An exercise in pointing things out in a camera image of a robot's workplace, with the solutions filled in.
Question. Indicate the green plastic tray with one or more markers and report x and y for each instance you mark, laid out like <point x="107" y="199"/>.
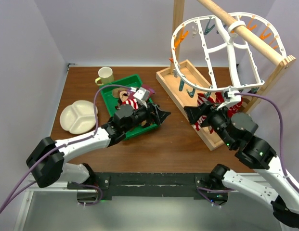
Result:
<point x="111" y="102"/>

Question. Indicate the teal plastic clothes peg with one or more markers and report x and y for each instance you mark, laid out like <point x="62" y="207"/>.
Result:
<point x="191" y="92"/>

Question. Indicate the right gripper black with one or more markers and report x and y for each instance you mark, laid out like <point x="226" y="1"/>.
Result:
<point x="194" y="112"/>

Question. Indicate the cream divided plate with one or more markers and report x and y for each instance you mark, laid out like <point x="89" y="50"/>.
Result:
<point x="78" y="118"/>

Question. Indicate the aluminium frame rail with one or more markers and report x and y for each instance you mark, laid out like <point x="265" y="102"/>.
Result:
<point x="60" y="207"/>

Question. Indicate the wooden hanger stand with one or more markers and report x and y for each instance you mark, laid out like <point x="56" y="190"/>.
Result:
<point x="170" y="83"/>

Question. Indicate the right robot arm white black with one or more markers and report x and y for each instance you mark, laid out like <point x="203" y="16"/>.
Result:
<point x="282" y="194"/>

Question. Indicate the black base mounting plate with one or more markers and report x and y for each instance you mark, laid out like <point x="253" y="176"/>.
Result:
<point x="154" y="184"/>

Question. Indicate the white round clip hanger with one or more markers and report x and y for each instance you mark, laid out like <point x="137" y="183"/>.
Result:
<point x="269" y="44"/>

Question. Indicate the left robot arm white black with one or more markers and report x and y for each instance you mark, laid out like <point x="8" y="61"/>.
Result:
<point x="46" y="162"/>

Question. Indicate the cream yellow mug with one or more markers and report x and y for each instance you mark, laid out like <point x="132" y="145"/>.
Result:
<point x="105" y="76"/>

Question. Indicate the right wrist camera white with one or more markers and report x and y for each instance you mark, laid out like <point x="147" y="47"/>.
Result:
<point x="231" y="91"/>

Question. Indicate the maroon purple sock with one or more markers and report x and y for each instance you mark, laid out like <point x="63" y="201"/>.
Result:
<point x="149" y="88"/>

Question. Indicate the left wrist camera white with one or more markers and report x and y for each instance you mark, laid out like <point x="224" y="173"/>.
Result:
<point x="142" y="95"/>

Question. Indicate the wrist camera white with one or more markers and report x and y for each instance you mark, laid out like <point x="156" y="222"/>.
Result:
<point x="231" y="91"/>
<point x="142" y="95"/>

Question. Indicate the red white striped sock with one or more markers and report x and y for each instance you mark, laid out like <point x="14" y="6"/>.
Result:
<point x="201" y="98"/>
<point x="132" y="102"/>

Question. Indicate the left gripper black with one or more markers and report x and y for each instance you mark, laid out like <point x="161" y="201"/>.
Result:
<point x="160" y="115"/>

